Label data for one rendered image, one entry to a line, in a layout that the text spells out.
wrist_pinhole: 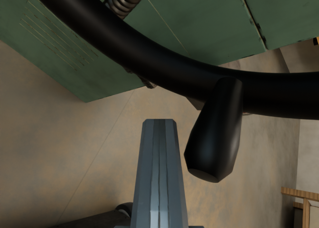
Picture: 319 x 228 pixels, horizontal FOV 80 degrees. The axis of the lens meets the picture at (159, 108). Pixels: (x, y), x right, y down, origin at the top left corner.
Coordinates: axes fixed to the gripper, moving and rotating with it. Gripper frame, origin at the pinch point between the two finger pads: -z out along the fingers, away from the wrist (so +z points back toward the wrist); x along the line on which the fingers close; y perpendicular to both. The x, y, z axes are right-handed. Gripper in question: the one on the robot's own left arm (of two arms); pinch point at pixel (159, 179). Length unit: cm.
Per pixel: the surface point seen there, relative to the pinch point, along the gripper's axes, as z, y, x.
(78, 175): -37, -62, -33
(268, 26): -22.6, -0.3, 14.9
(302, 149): -185, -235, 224
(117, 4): -14.7, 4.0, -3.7
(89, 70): -46, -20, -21
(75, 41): -41.7, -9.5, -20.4
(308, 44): -254, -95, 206
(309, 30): -20.6, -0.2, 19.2
